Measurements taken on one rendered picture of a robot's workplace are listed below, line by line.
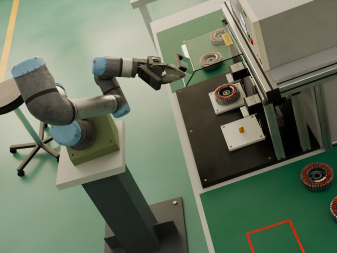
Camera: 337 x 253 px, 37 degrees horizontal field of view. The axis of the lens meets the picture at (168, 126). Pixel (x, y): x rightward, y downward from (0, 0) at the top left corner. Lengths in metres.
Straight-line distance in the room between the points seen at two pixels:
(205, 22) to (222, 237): 1.45
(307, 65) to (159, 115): 1.95
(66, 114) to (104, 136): 0.57
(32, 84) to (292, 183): 0.97
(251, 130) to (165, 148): 1.32
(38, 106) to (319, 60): 0.95
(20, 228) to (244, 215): 1.89
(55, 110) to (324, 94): 0.91
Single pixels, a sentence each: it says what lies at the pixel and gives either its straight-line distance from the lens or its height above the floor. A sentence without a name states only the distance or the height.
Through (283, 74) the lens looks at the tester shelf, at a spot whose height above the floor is 1.11.
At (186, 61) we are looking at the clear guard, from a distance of 2.07.
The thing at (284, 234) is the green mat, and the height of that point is 0.75.
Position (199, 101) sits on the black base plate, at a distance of 2.29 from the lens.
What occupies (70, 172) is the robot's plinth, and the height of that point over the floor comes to 0.75.
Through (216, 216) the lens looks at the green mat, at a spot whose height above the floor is 0.75.
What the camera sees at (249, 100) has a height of 0.92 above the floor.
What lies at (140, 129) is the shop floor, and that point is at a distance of 3.52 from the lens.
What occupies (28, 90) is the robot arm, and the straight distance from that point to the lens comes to 1.68.
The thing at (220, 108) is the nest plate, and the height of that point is 0.78.
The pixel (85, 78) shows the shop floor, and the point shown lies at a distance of 4.32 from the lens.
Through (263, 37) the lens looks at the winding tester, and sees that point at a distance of 1.70.
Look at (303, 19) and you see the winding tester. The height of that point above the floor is 1.26.
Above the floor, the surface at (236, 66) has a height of 0.92.
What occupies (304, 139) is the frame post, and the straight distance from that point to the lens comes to 1.90.
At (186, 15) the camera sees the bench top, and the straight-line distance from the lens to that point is 3.01.
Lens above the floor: 2.18
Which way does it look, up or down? 39 degrees down
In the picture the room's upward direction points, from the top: 24 degrees counter-clockwise
